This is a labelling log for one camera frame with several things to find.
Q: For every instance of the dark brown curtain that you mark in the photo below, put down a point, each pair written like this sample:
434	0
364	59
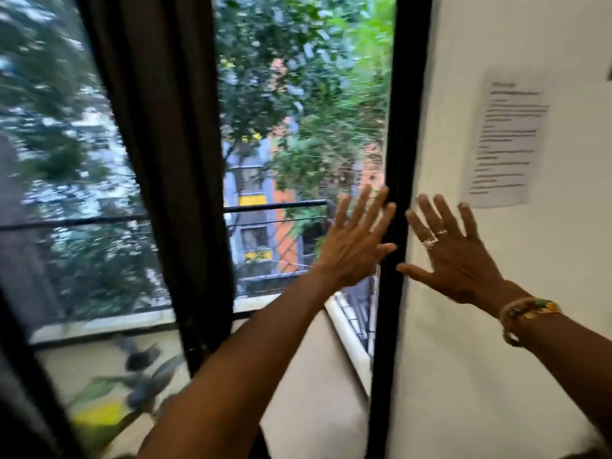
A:
158	114

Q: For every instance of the white paper wall notice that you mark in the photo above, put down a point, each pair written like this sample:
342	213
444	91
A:
507	138

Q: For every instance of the dark leafy potted plant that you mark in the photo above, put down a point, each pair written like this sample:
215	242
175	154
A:
143	358

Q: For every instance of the yellow flat object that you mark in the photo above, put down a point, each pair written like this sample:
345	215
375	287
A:
98	414

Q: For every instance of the person's right hand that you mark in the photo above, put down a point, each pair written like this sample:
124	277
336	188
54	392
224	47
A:
459	267

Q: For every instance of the black metal balcony railing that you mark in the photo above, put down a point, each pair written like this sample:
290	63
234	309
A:
277	205

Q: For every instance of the person's left hand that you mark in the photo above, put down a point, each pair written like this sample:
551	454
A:
354	248

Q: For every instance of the orange brick building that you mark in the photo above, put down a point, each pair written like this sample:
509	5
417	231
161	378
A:
287	234

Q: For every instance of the person's left forearm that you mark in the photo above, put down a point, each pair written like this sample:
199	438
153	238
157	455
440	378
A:
229	387

